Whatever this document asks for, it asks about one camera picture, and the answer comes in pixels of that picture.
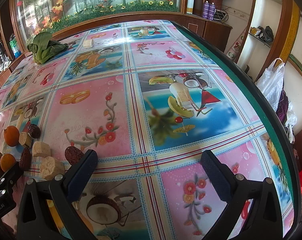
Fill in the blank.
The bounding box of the small orange tangerine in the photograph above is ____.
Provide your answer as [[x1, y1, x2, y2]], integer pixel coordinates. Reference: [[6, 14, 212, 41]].
[[0, 153, 16, 172]]

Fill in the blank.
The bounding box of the large orange tangerine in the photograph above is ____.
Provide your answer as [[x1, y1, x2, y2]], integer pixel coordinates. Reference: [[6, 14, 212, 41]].
[[4, 126, 20, 147]]

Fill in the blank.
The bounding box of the dark red jujube date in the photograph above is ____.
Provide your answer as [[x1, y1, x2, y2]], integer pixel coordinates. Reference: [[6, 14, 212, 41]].
[[19, 148, 32, 171], [65, 146, 84, 165]]

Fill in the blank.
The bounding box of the white plastic bag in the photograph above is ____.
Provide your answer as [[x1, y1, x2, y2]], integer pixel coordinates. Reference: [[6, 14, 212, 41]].
[[255, 58, 285, 111]]

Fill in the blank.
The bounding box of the green plastic bottle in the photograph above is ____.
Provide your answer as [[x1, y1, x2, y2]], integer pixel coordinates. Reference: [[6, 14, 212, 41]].
[[9, 33, 21, 59]]

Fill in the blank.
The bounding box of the green leafy bok choy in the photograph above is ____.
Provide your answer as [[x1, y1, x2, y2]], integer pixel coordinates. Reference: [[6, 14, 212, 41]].
[[27, 31, 68, 64]]

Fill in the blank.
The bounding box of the colourful fruit print tablecloth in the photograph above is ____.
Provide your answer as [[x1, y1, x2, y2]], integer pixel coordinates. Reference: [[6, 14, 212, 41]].
[[0, 20, 299, 239]]

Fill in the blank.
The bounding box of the small beige yam piece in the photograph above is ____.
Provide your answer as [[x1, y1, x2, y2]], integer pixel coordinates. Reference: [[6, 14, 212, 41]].
[[83, 39, 94, 48]]

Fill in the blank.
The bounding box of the wooden sideboard cabinet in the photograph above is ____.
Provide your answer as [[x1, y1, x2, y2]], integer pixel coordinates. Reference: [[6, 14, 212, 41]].
[[175, 12, 233, 53]]

